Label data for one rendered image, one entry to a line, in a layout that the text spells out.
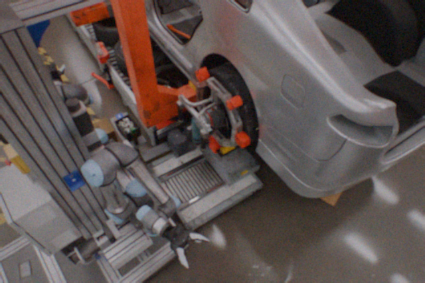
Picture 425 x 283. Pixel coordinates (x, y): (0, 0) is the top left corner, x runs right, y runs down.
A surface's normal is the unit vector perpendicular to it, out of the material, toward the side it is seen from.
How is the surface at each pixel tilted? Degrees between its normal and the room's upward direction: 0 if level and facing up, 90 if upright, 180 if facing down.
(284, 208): 0
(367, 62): 21
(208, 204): 0
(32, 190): 0
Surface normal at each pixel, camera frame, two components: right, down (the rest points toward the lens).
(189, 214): 0.02, -0.62
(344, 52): 0.22, -0.33
